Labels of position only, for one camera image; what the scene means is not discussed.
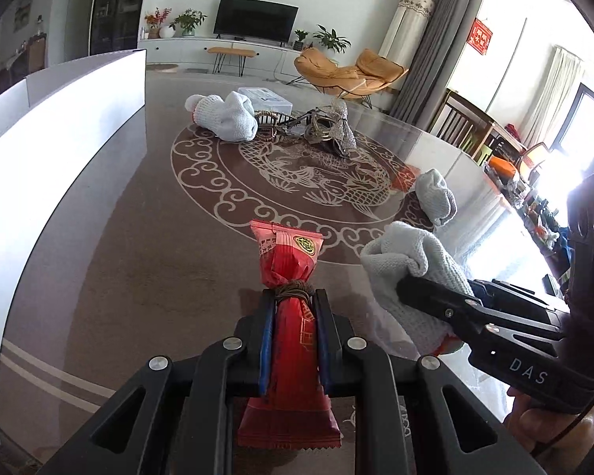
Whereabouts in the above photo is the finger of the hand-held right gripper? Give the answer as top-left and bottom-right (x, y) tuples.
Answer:
(396, 274), (565, 343)
(468, 278), (572, 326)

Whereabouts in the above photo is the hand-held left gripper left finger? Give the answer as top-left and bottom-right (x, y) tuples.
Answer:
(37, 287), (278, 475)

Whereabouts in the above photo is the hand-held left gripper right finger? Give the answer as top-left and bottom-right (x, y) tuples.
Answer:
(314, 287), (550, 475)

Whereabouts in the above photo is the grey knit glove orange cuff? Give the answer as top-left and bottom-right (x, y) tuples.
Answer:
(360, 221), (473, 357)
(415, 168), (457, 227)
(185, 91), (259, 142)

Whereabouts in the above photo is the red snack packet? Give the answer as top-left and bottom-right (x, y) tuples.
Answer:
(236, 220), (342, 451)

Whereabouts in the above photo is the rhinestone bow hair clip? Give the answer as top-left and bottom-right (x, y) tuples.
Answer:
(327, 99), (358, 159)

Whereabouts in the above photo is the gold rhinestone hair claw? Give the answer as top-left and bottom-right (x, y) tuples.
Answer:
(302, 109), (345, 146)

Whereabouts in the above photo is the person's right hand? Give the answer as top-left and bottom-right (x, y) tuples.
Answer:
(505, 386), (594, 451)

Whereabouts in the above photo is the cluttered side table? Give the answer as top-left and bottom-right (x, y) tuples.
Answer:
(480, 123), (575, 258)

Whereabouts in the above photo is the orange box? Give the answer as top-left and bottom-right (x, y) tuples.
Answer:
(487, 156), (520, 181)

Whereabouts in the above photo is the wooden chair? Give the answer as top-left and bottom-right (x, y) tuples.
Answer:
(430, 88), (501, 152)

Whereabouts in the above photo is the white curtain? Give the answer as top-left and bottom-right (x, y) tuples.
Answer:
(517, 44), (585, 149)

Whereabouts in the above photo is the brown hair claw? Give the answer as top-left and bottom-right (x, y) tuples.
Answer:
(255, 110), (284, 140)

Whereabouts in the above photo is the black thin hair pin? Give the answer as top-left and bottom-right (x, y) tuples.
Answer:
(277, 113), (318, 132)

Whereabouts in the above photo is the grey curtain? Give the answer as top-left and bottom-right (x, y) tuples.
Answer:
(388, 0), (478, 127)

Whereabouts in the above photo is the orange lounge chair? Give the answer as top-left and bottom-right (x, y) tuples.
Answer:
(293, 47), (411, 105)

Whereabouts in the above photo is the clear plastic box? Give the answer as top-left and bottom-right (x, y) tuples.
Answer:
(236, 86), (294, 114)

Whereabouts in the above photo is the white floor air conditioner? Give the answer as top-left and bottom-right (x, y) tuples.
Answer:
(377, 0), (436, 63)

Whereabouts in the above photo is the leafy green potted plant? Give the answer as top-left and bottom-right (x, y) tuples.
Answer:
(313, 25), (351, 54)

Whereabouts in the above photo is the wooden bench with black legs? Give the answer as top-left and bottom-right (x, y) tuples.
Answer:
(208, 47), (257, 76)

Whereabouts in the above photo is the white tv cabinet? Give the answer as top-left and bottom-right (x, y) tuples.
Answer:
(139, 34), (327, 80)

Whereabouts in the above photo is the black television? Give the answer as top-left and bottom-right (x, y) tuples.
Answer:
(213, 0), (300, 43)

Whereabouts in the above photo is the red flower plant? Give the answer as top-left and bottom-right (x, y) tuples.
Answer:
(145, 7), (172, 39)

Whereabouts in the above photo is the dark glass cabinet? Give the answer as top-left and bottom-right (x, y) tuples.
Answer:
(89, 0), (152, 55)

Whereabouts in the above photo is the red wall hanging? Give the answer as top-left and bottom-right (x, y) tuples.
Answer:
(468, 17), (494, 54)

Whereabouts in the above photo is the framed wall picture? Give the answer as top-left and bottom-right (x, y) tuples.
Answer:
(14, 0), (36, 30)

